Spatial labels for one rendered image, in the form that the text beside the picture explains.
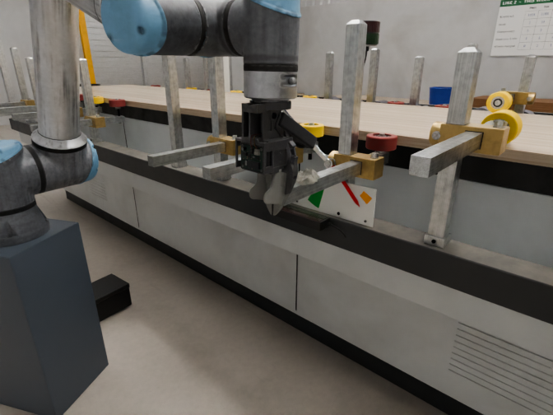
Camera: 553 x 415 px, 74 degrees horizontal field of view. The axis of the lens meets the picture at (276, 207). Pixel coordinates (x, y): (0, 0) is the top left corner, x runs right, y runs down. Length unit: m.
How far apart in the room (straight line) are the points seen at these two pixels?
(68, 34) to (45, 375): 1.00
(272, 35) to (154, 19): 0.17
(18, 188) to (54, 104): 0.26
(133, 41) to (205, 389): 1.19
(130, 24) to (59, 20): 0.58
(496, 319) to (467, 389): 0.45
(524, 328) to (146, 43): 0.89
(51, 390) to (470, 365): 1.29
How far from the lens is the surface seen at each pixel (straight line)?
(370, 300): 1.35
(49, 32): 1.18
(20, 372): 1.51
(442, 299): 0.99
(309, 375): 1.52
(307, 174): 0.76
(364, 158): 0.92
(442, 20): 8.71
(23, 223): 1.29
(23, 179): 1.27
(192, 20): 0.64
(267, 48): 0.61
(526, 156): 1.01
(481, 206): 1.09
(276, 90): 0.61
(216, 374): 1.54
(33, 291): 1.30
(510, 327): 0.97
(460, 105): 0.83
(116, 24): 0.62
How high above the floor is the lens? 1.09
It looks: 21 degrees down
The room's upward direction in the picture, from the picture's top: straight up
